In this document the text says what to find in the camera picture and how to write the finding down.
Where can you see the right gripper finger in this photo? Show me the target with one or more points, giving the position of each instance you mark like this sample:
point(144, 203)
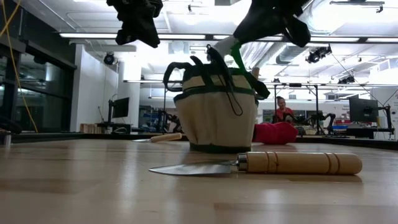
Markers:
point(264, 26)

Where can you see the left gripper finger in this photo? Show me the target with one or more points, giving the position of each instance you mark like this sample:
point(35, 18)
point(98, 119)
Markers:
point(140, 32)

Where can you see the green plastic spray bottle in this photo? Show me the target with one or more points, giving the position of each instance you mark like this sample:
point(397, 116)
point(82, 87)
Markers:
point(225, 46)

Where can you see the dark green pruning shears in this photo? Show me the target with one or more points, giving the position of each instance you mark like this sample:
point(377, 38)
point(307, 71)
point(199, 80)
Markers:
point(217, 62)

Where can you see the red gardening glove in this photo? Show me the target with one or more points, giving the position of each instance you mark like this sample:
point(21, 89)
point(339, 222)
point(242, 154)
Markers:
point(276, 133)

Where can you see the beige green canvas gardening bag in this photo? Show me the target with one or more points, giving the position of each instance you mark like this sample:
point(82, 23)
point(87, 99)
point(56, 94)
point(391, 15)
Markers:
point(214, 124)

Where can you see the black ceiling spotlight cluster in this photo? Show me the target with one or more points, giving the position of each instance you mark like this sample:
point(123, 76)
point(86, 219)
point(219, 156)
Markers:
point(346, 80)
point(317, 54)

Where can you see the overhead LED light bar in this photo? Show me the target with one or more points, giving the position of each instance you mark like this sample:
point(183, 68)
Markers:
point(93, 35)

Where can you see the black computer monitor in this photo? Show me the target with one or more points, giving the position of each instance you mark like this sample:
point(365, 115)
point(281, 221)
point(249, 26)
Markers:
point(363, 109)
point(120, 107)

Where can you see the person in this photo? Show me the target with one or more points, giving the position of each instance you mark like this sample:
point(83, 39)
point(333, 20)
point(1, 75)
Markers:
point(284, 112)

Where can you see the wooden crate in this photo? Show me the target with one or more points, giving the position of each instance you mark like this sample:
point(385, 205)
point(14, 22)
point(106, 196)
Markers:
point(88, 128)

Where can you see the black background desk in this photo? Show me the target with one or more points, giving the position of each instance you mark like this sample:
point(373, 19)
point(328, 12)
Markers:
point(370, 131)

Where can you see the black metal stand frame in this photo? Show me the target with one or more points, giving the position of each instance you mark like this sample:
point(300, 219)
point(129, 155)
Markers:
point(275, 93)

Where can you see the black metal table frame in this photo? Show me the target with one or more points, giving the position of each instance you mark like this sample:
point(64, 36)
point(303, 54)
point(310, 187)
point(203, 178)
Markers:
point(382, 143)

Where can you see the silver metal post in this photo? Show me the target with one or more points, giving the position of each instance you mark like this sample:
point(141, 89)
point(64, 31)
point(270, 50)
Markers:
point(7, 138)

